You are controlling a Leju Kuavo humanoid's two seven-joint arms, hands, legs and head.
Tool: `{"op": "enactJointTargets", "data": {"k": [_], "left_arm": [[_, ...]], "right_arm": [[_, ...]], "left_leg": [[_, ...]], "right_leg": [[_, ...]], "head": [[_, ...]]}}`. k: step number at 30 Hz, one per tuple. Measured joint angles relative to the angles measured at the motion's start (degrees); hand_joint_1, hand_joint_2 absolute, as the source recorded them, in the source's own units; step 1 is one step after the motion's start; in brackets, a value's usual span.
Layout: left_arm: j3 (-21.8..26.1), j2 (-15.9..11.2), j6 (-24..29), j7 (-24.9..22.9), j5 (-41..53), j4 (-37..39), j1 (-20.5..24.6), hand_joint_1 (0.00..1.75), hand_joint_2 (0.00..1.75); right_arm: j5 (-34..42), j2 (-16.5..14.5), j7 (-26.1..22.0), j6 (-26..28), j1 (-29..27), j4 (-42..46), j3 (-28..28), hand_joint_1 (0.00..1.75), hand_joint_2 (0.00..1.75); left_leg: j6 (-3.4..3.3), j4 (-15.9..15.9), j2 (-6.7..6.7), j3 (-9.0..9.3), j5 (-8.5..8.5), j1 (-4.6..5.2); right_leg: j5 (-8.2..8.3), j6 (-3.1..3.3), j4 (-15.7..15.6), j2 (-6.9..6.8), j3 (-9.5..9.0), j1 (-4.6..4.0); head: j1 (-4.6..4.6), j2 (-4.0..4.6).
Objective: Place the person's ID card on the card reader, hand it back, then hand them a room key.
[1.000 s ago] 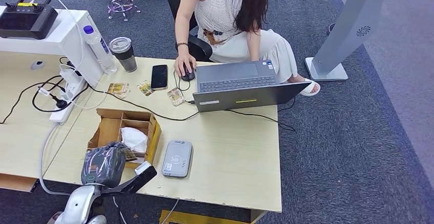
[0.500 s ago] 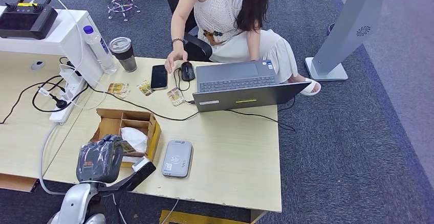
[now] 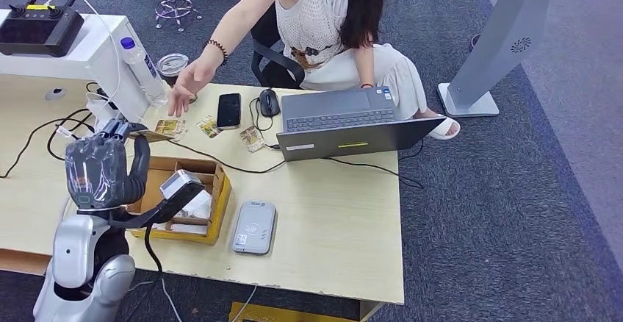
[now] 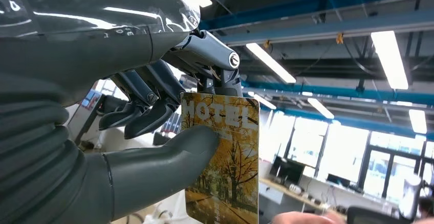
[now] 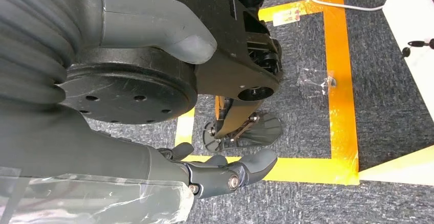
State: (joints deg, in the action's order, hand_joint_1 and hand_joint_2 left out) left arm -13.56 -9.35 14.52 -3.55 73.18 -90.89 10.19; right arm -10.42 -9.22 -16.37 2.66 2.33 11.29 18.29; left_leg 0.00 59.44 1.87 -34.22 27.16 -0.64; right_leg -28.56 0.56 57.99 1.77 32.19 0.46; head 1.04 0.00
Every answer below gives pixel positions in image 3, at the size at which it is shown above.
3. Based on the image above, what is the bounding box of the white cable under desk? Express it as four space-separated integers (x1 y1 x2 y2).
231 285 258 322

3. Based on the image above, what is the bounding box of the person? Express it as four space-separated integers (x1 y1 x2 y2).
166 0 461 141

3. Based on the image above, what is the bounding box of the black office chair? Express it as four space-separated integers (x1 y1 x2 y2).
228 0 306 90

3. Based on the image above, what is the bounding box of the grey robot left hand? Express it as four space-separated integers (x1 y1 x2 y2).
64 117 152 212

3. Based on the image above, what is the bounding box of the long black desk cable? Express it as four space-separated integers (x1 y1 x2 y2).
165 137 288 176

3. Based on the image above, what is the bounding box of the yellow object under desk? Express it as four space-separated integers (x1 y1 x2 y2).
228 301 364 322

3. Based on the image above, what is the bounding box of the white crumpled bag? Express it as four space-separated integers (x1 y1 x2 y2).
182 190 214 221

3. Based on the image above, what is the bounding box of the white sandal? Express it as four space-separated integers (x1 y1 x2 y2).
429 116 461 141

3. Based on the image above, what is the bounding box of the white desktop stand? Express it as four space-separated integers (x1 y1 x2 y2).
0 10 149 127

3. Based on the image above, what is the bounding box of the golden hotel card in wrapper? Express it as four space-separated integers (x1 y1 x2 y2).
154 118 188 143

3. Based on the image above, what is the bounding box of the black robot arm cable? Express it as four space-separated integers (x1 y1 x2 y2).
143 224 165 287

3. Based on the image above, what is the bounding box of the grey kiosk stand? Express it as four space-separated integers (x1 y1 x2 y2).
437 0 561 118

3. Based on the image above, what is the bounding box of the thin black cable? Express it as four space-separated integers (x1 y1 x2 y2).
0 108 96 179

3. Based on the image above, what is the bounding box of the clear water bottle blue cap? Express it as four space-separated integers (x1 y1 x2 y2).
119 36 170 108

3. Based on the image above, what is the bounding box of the dark tumbler with clear lid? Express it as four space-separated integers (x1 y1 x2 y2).
155 52 198 105

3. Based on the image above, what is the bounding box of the black power plug cable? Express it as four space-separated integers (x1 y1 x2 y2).
46 115 98 163

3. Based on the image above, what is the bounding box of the dark bead bracelet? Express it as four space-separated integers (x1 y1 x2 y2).
204 38 230 66

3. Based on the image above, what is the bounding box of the cardboard divider box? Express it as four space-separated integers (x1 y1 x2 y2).
123 156 234 247

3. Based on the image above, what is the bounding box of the black computer mouse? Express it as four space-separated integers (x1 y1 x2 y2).
259 88 282 118

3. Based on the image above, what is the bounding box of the black mouse cable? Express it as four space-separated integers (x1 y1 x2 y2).
249 96 282 151

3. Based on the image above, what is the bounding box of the grey card reader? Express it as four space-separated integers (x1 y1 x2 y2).
230 201 278 257

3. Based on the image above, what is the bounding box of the black remote controller with antennas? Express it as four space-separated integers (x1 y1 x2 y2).
0 0 90 58

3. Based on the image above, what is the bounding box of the white power strip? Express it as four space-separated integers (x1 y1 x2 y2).
84 93 126 138

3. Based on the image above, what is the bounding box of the person's right hand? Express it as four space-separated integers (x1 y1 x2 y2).
166 57 220 118

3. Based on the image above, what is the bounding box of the black laptop power cable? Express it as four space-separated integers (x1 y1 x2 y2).
325 156 425 190

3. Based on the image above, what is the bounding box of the white paper sleeve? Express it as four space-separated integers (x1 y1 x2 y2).
170 222 209 235

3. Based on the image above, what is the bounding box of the grey laptop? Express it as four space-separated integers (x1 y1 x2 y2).
276 85 448 163

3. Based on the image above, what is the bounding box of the small yellow green card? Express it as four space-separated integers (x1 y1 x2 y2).
196 115 222 140

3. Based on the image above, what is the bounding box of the wooden desk side panel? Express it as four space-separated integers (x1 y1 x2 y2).
0 248 52 277

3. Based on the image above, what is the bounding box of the smartphone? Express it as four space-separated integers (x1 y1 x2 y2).
216 93 242 132

